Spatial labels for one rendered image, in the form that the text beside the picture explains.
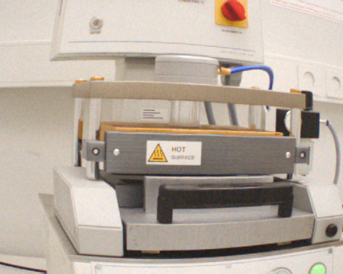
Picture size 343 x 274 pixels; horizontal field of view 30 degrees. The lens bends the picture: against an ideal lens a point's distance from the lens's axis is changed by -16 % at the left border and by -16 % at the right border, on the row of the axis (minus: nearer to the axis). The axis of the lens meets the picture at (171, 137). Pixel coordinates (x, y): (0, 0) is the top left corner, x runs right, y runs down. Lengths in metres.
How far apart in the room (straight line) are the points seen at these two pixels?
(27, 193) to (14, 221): 0.08
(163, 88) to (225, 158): 0.10
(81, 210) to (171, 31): 0.41
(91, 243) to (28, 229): 0.71
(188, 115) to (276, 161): 0.13
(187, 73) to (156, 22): 0.18
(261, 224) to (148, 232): 0.12
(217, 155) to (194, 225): 0.12
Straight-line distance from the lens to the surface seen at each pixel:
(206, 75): 0.88
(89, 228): 0.70
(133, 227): 0.71
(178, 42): 1.04
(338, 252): 0.81
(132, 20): 1.03
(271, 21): 1.62
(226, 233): 0.74
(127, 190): 0.82
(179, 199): 0.71
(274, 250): 0.77
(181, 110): 0.89
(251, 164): 0.83
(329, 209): 0.80
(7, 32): 1.38
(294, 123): 0.88
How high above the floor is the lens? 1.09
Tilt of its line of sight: 3 degrees down
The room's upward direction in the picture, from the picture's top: 2 degrees clockwise
